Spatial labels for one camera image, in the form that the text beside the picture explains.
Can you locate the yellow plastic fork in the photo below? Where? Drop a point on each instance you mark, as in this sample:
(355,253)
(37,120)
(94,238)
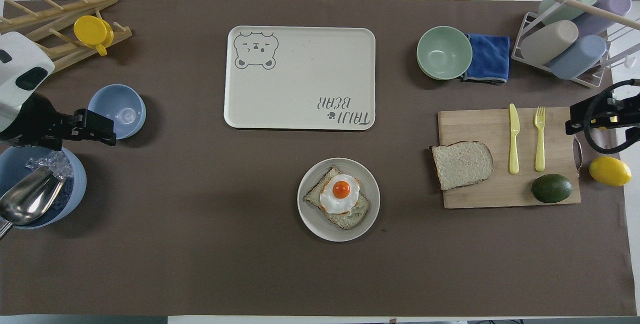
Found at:
(540,148)

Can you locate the bread slice under egg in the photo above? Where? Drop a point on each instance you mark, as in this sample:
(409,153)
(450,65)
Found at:
(350,218)

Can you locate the light blue bowl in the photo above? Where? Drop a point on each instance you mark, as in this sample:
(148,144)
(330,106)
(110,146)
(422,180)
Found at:
(120,111)

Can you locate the wooden cutting board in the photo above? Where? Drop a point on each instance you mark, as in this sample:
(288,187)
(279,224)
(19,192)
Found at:
(480,194)

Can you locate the clear ice cubes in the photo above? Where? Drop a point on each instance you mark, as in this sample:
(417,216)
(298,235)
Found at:
(52,161)

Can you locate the blue cloth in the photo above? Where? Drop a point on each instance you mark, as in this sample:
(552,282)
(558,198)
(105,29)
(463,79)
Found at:
(490,58)

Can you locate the blue ice bucket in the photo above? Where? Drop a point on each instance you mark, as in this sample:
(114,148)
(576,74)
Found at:
(70,194)

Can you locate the grey round plate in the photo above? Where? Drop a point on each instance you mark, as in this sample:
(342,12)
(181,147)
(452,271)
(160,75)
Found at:
(315,224)

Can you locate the cream tray with bear print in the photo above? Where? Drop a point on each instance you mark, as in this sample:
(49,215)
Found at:
(300,78)

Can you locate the purple plastic cup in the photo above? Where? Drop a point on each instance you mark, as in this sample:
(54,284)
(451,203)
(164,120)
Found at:
(607,11)

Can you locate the grey-blue plastic cup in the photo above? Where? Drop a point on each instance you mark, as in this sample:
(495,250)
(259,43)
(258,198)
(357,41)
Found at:
(577,58)

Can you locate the fried egg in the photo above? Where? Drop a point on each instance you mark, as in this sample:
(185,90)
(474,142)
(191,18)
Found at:
(341,194)

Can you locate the yellow lemon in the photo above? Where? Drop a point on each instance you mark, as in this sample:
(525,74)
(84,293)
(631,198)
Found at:
(610,172)

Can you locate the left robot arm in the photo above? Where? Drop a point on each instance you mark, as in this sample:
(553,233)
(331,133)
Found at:
(20,63)

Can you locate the plain bread slice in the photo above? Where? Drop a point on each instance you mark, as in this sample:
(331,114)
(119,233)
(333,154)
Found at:
(462,165)

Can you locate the wooden drying rack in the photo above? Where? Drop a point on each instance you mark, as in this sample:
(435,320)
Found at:
(60,11)

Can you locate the yellow plastic cup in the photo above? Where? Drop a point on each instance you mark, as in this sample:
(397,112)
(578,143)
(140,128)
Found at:
(92,29)

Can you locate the yellow plastic knife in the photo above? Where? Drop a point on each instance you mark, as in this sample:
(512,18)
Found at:
(514,138)

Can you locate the wooden rod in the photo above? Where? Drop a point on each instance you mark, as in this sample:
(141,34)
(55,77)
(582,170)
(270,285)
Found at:
(600,12)

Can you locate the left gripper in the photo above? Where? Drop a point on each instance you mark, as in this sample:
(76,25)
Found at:
(35,123)

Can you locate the beige plastic cup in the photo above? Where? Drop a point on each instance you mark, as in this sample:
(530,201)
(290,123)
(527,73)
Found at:
(550,41)

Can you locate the green bowl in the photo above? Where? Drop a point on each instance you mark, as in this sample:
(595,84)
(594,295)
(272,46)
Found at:
(444,52)

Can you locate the green avocado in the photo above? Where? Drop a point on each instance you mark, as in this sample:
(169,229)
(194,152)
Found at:
(551,189)

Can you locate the metal scoop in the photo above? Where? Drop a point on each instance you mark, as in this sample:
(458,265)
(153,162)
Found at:
(25,201)

